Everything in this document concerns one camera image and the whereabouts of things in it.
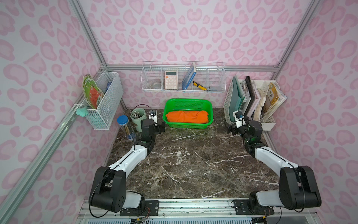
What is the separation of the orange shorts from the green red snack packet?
455 mm

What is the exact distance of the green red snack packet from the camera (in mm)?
692

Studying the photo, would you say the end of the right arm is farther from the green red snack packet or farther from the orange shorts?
the green red snack packet

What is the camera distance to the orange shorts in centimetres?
105
